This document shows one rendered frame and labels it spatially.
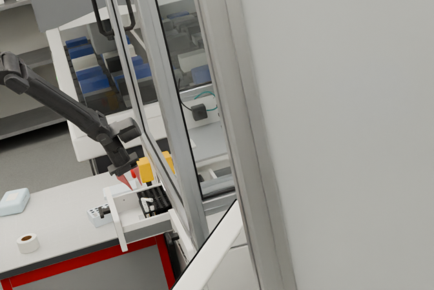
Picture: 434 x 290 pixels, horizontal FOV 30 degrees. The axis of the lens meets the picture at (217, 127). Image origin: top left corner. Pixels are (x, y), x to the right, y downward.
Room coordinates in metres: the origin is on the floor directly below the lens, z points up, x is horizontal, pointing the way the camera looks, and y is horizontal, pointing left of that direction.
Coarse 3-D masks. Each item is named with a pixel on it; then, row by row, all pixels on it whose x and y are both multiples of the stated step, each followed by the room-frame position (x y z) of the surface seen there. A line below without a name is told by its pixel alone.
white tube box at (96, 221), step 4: (104, 204) 2.67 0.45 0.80; (96, 208) 2.66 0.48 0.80; (104, 208) 2.65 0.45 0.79; (88, 212) 2.63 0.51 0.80; (92, 212) 2.63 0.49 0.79; (88, 216) 2.64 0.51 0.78; (92, 216) 2.59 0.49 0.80; (96, 216) 2.58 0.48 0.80; (108, 216) 2.59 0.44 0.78; (92, 220) 2.59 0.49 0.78; (96, 220) 2.58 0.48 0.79; (100, 220) 2.58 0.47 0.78; (104, 220) 2.59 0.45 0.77; (108, 220) 2.59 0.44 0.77; (112, 220) 2.60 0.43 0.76; (96, 224) 2.58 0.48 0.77; (100, 224) 2.58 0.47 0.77; (104, 224) 2.59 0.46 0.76
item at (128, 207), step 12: (132, 192) 2.50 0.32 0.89; (120, 204) 2.49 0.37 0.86; (132, 204) 2.49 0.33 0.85; (120, 216) 2.45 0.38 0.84; (132, 216) 2.43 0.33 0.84; (144, 216) 2.41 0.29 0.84; (156, 216) 2.27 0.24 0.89; (168, 216) 2.27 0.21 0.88; (132, 228) 2.25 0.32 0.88; (144, 228) 2.26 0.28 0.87; (156, 228) 2.26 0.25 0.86; (168, 228) 2.27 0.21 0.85; (132, 240) 2.25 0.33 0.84
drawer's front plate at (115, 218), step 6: (108, 192) 2.45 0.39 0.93; (108, 198) 2.41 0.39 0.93; (108, 204) 2.38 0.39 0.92; (114, 204) 2.35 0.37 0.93; (114, 210) 2.31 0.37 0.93; (114, 216) 2.26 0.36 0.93; (114, 222) 2.23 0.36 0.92; (120, 228) 2.23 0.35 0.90; (120, 234) 2.23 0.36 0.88; (120, 240) 2.23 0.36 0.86; (126, 246) 2.23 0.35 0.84
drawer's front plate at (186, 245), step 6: (168, 210) 2.22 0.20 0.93; (174, 216) 2.17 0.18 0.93; (174, 222) 2.13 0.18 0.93; (180, 222) 2.12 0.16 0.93; (174, 228) 2.15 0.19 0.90; (180, 228) 2.08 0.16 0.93; (180, 234) 2.04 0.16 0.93; (186, 234) 2.03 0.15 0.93; (180, 240) 2.07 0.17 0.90; (186, 240) 2.00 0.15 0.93; (186, 246) 1.97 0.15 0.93; (186, 252) 1.98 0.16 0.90; (192, 252) 1.95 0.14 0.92
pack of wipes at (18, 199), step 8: (8, 192) 2.98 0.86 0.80; (16, 192) 2.96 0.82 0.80; (24, 192) 2.94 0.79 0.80; (8, 200) 2.89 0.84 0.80; (16, 200) 2.88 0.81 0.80; (24, 200) 2.90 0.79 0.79; (0, 208) 2.85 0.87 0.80; (8, 208) 2.85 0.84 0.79; (16, 208) 2.85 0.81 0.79; (24, 208) 2.88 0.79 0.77
